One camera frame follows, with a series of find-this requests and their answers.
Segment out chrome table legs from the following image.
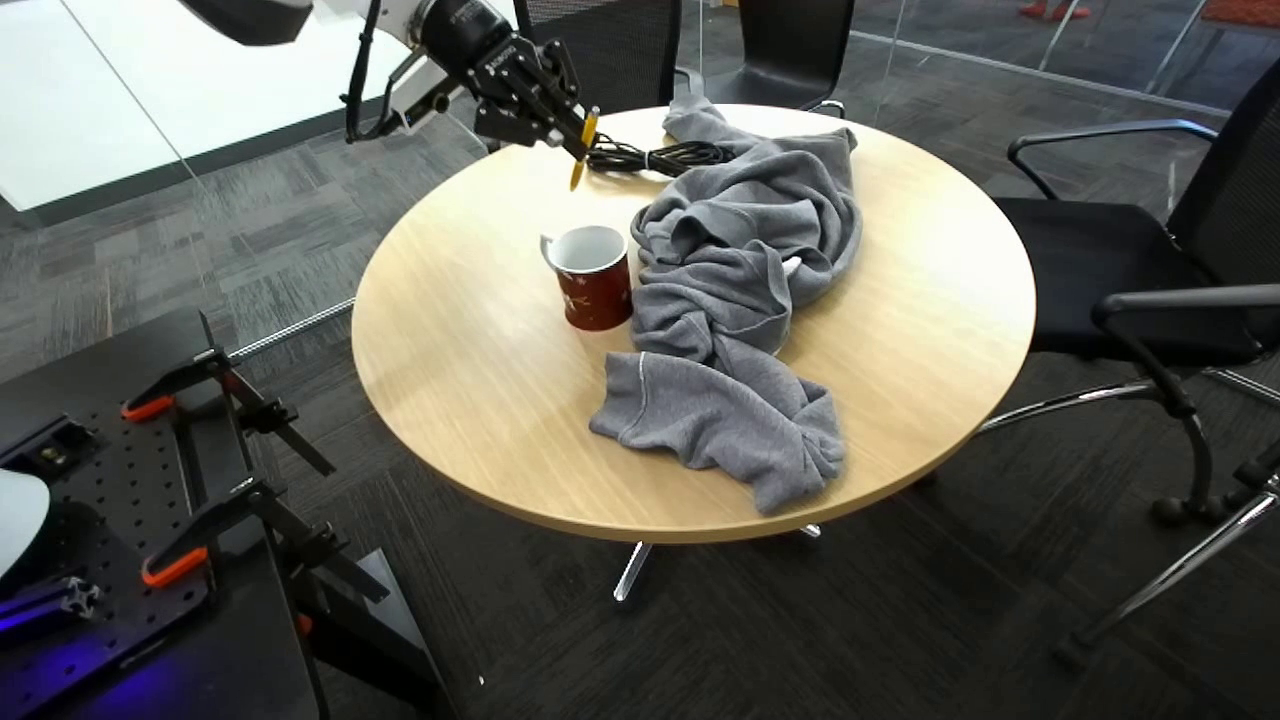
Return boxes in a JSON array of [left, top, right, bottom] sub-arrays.
[[607, 519, 826, 606]]

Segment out aluminium extrusion bracket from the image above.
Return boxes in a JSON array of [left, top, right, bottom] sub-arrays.
[[0, 571, 105, 638]]

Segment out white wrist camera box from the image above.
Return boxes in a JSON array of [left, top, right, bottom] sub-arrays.
[[376, 39, 464, 133]]

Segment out black robot wiring harness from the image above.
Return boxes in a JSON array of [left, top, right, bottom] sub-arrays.
[[340, 0, 392, 145]]

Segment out black robot mounting cart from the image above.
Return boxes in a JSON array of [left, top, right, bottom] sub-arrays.
[[0, 312, 457, 720]]

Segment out black mesh office chair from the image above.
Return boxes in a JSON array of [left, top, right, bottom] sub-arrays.
[[1056, 454, 1280, 669], [510, 0, 686, 133], [975, 54, 1280, 533], [737, 0, 861, 111]]

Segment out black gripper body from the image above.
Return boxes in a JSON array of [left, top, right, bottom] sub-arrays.
[[410, 0, 562, 134]]

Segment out yellow marker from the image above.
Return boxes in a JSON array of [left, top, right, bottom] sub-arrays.
[[562, 106, 605, 191]]

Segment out orange upholstered bench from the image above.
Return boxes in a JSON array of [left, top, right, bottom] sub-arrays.
[[1197, 0, 1280, 31]]

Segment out small black mounting bracket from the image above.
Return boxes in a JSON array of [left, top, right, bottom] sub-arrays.
[[0, 413, 95, 488]]

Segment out black clamp orange handle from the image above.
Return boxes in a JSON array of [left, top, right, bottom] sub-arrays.
[[114, 312, 340, 478], [136, 476, 392, 606]]

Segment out red white patterned mug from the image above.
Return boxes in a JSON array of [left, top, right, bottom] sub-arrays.
[[534, 218, 638, 336]]

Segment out grey hoodie garment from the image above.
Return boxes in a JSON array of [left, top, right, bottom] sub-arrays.
[[588, 71, 863, 519]]

